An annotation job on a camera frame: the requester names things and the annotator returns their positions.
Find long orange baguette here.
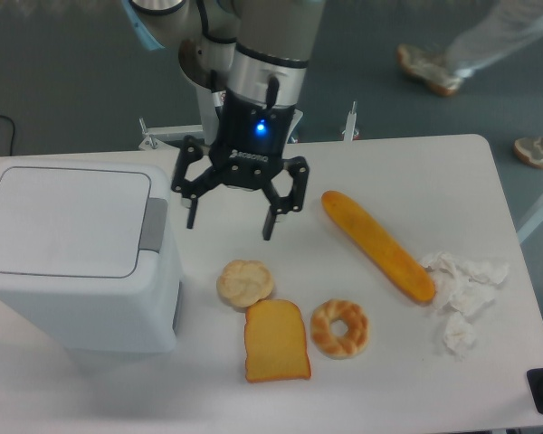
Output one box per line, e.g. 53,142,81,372
321,191,436,304

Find large crumpled white tissue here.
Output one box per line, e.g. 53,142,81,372
419,251,510,317

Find small crumpled white tissue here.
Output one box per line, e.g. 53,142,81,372
443,312,476,360

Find white plastic trash can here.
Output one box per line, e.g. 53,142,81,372
0,157,183,353

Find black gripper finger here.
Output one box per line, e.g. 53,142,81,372
171,136,217,229
258,156,310,241

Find round flower-shaped bun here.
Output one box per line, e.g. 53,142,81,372
216,259,275,308

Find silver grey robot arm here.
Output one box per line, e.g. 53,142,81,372
123,1,325,238

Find person's beige sneaker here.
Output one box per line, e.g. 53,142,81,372
396,43,464,97

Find orange toast slice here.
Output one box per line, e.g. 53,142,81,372
243,299,312,383

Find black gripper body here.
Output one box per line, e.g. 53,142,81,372
208,90,295,191

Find braided ring bread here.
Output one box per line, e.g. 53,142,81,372
310,298,370,359

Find person's grey trouser leg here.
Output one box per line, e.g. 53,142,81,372
444,1,543,79

